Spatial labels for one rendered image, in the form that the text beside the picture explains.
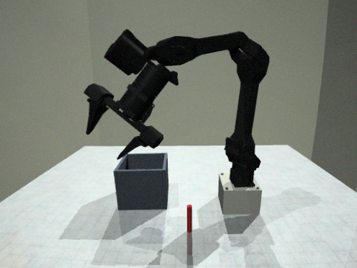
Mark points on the red peg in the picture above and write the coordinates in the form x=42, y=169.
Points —
x=189, y=218

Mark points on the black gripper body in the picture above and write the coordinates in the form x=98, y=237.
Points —
x=134, y=103

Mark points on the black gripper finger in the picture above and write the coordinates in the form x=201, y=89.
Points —
x=95, y=113
x=134, y=143

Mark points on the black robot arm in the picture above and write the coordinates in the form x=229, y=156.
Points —
x=130, y=56

